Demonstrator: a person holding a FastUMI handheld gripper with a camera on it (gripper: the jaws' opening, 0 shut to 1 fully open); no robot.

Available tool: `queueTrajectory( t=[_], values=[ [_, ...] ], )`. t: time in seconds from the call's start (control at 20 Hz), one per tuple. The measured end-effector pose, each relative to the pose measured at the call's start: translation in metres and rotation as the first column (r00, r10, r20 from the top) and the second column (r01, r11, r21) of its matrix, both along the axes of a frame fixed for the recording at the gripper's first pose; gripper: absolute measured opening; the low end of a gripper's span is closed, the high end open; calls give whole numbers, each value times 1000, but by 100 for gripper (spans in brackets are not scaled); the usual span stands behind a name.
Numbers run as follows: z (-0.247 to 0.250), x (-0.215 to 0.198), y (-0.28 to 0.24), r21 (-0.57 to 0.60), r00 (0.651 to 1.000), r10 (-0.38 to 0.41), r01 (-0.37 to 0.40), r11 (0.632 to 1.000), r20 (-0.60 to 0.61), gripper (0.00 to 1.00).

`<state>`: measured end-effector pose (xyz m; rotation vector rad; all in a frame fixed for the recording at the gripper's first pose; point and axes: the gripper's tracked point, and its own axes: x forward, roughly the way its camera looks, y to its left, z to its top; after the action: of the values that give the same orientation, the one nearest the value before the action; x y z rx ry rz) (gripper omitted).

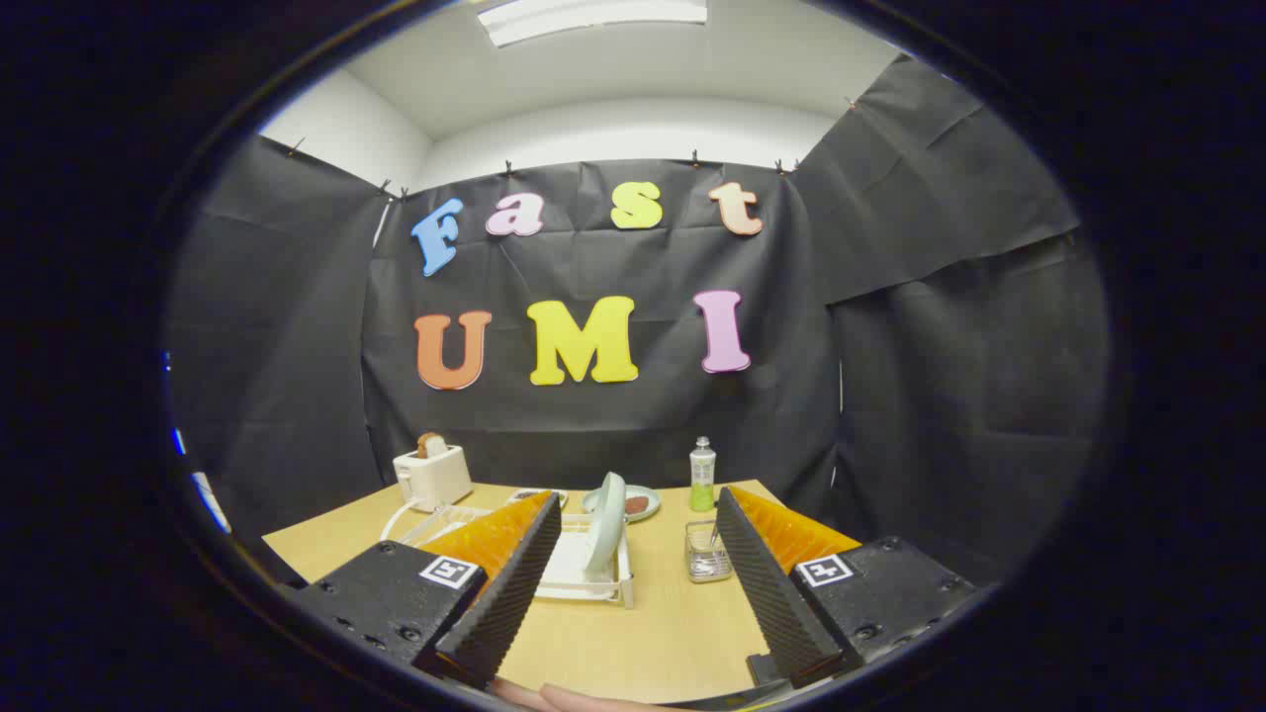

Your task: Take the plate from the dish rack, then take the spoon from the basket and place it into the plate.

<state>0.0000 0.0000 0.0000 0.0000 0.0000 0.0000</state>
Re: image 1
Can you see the light green plate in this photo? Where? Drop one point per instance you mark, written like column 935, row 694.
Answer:
column 605, row 524

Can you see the black backdrop cloth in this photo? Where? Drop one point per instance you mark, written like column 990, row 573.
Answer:
column 593, row 425

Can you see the white toaster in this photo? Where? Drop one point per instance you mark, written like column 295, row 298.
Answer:
column 435, row 480

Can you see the ceiling light panel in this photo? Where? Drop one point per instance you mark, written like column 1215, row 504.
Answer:
column 593, row 18

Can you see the small green food plate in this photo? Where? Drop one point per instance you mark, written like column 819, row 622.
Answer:
column 643, row 494

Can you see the toast slice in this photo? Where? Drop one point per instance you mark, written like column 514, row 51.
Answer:
column 431, row 445

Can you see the green dish soap bottle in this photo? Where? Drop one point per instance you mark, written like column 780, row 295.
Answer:
column 702, row 480

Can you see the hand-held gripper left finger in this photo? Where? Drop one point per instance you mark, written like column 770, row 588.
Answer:
column 504, row 603

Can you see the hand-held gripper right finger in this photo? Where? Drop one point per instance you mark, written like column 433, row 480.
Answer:
column 781, row 603

